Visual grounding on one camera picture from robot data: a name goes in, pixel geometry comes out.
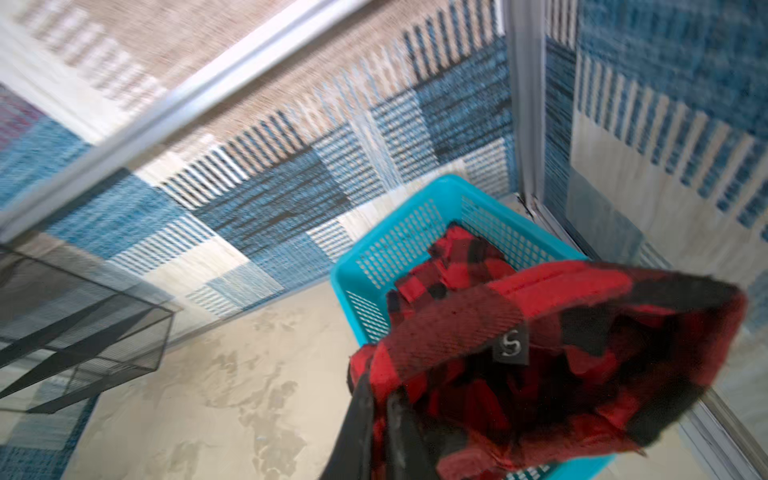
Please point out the black wire shelf rack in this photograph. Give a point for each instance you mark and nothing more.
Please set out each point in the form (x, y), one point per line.
(73, 327)

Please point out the red black plaid shirt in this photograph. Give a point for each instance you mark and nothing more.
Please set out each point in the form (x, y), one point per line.
(656, 338)

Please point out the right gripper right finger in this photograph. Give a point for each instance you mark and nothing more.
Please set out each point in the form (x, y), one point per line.
(407, 457)

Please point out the teal plastic basket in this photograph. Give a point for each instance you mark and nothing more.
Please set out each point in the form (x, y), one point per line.
(414, 240)

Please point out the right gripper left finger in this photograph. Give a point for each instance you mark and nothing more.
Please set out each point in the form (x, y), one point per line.
(351, 457)

